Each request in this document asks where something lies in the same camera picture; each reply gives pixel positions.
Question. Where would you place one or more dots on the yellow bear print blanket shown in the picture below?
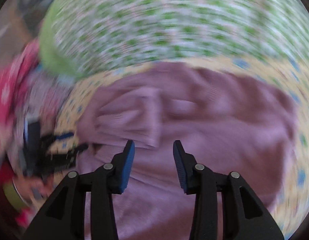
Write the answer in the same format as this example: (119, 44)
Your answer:
(292, 205)

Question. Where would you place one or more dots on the pink floral quilt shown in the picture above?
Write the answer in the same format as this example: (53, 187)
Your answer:
(13, 89)

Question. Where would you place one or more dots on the pastel floral folded quilt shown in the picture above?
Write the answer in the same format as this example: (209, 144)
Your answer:
(45, 96)

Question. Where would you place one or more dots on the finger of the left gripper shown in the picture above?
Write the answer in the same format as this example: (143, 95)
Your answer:
(51, 138)
(70, 154)

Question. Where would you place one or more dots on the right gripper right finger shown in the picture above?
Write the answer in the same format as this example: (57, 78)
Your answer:
(244, 215)

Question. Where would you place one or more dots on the person's left hand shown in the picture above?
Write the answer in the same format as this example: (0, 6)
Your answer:
(26, 185)

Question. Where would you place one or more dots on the purple knit sweater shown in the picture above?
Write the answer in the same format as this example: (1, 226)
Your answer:
(228, 122)

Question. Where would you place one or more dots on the green checkered quilt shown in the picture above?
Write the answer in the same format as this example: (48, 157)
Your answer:
(81, 37)

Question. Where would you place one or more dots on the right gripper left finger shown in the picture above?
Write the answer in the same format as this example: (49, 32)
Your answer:
(62, 216)

